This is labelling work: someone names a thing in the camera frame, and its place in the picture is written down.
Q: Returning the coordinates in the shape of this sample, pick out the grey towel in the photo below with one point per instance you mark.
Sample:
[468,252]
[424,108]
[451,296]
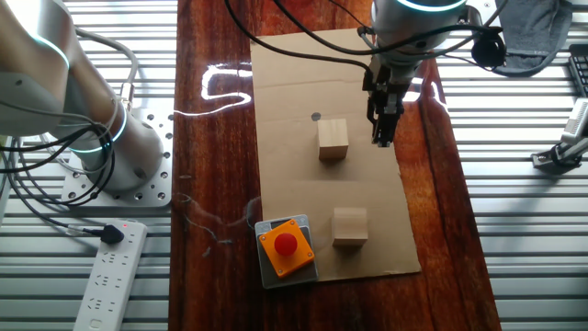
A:
[533,27]

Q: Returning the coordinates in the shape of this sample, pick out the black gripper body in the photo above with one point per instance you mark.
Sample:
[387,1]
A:
[390,85]

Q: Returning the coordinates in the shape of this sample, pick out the red-brown wooden board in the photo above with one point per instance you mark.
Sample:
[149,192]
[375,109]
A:
[216,161]

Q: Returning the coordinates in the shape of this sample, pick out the brown cardboard sheet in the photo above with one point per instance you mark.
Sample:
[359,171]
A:
[289,184]

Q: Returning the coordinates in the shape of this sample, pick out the orange red emergency stop button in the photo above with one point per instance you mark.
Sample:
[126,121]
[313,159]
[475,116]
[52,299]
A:
[303,278]

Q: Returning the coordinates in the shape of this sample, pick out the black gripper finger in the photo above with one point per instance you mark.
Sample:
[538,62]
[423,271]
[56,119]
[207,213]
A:
[391,122]
[376,122]

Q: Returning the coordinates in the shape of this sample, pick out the black power plug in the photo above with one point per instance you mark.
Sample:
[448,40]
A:
[112,234]

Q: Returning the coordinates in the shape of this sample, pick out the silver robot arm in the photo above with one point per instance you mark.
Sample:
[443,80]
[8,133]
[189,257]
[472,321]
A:
[138,151]

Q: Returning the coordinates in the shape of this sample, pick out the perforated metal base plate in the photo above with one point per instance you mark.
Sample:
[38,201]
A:
[156,193]

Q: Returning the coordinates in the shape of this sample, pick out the white power strip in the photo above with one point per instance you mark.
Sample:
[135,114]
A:
[110,285]

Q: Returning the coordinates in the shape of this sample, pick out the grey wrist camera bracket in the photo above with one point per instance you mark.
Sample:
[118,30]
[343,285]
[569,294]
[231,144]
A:
[474,16]

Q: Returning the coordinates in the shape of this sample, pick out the black keyboard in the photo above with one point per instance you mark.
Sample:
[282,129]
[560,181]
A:
[581,69]

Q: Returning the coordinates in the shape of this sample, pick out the metal camera mount rail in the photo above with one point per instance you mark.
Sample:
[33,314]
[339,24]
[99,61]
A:
[556,161]

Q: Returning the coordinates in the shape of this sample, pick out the light wooden block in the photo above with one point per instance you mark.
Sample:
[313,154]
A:
[333,139]
[350,226]

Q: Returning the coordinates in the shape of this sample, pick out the small silver camera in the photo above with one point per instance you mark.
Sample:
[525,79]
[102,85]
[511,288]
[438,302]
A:
[576,122]

